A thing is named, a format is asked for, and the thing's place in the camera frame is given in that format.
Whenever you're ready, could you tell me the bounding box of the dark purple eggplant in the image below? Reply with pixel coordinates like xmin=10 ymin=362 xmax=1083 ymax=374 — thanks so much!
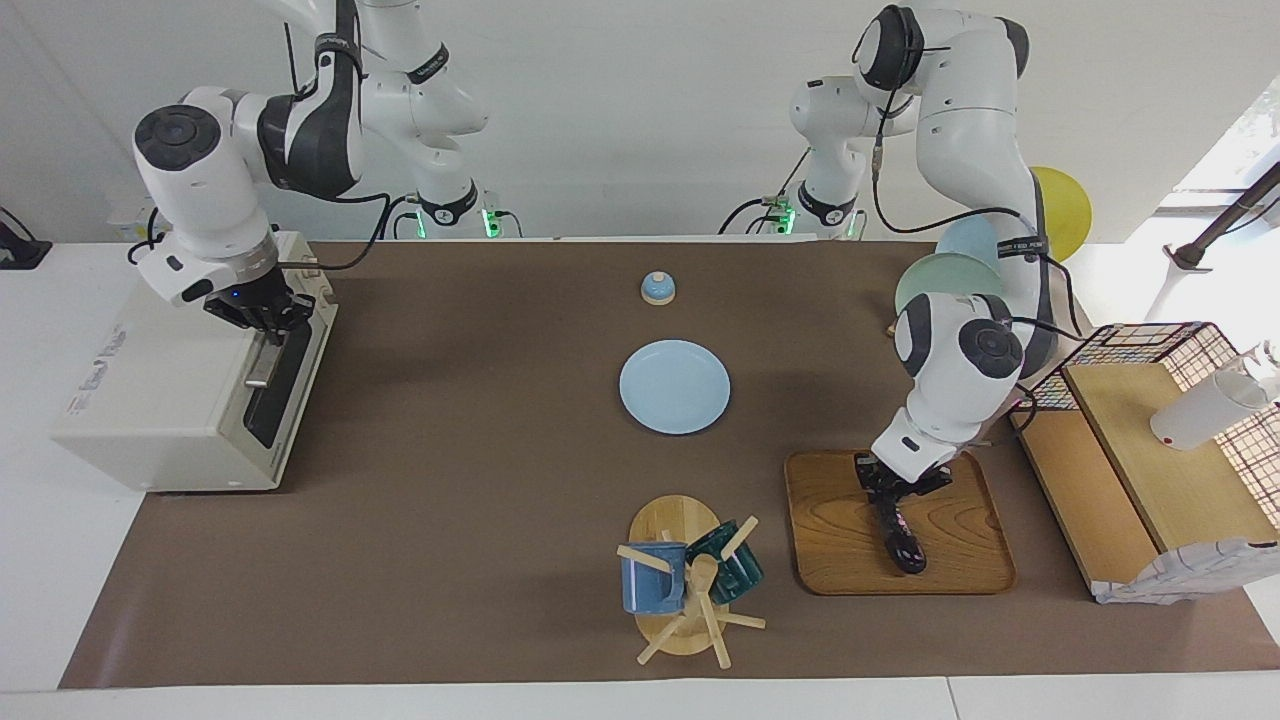
xmin=873 ymin=490 xmax=929 ymax=576

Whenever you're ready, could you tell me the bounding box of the toaster oven glass door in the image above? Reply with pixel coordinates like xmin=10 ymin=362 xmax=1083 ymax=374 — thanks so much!
xmin=232 ymin=280 xmax=339 ymax=491

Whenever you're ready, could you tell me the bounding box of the cream toaster oven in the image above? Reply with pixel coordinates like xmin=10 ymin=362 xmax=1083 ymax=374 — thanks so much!
xmin=50 ymin=230 xmax=339 ymax=493

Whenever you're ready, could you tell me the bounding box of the rectangular wooden tray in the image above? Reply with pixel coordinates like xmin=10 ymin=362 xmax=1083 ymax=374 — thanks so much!
xmin=783 ymin=448 xmax=1018 ymax=597

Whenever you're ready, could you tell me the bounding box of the dark green mug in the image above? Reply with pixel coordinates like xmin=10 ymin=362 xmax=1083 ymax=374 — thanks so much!
xmin=686 ymin=520 xmax=765 ymax=605

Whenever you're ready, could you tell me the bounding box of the pale green plate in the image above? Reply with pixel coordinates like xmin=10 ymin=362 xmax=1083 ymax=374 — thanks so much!
xmin=894 ymin=252 xmax=1004 ymax=316

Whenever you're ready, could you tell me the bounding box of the wooden mug tree stand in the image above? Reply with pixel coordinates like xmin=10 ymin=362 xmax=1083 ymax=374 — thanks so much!
xmin=615 ymin=494 xmax=768 ymax=669

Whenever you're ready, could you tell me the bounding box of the brown table mat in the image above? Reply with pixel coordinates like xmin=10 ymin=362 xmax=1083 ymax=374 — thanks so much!
xmin=58 ymin=240 xmax=1280 ymax=689

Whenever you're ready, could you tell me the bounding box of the black desk clamp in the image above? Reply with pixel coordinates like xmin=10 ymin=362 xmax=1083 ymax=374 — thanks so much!
xmin=0 ymin=208 xmax=53 ymax=271

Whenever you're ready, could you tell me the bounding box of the light blue racked plate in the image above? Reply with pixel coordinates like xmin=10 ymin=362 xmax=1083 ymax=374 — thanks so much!
xmin=935 ymin=215 xmax=1001 ymax=269

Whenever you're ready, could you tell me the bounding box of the blue mug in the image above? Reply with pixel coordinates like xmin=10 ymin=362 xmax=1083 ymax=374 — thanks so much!
xmin=620 ymin=541 xmax=689 ymax=615

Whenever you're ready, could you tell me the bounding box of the white patterned cloth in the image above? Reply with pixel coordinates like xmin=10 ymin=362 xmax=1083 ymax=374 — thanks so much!
xmin=1093 ymin=538 xmax=1280 ymax=605

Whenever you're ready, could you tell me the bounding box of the white cup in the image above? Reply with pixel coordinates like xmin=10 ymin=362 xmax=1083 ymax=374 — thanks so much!
xmin=1149 ymin=340 xmax=1280 ymax=451

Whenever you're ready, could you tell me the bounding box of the yellow plate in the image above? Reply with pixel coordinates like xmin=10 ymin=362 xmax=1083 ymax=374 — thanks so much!
xmin=1030 ymin=166 xmax=1093 ymax=263

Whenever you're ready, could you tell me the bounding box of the dark pole stand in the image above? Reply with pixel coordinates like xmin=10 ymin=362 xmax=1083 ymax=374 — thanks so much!
xmin=1163 ymin=160 xmax=1280 ymax=271

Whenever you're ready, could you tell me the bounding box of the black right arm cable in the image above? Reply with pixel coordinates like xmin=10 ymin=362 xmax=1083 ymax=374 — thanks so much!
xmin=278 ymin=190 xmax=416 ymax=273

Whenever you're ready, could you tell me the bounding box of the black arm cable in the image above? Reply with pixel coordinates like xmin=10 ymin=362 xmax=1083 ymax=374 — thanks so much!
xmin=278 ymin=190 xmax=416 ymax=273
xmin=872 ymin=95 xmax=1089 ymax=336

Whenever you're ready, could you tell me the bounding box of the black base power cable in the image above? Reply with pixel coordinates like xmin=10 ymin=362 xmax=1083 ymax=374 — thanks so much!
xmin=378 ymin=193 xmax=426 ymax=241
xmin=720 ymin=195 xmax=801 ymax=236

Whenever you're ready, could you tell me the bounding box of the wooden shelf with wire frame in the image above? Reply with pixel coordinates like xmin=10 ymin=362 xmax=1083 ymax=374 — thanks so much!
xmin=1007 ymin=322 xmax=1280 ymax=601

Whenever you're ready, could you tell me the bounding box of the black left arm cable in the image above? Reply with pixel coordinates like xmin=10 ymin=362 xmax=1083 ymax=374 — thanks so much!
xmin=872 ymin=95 xmax=1089 ymax=336

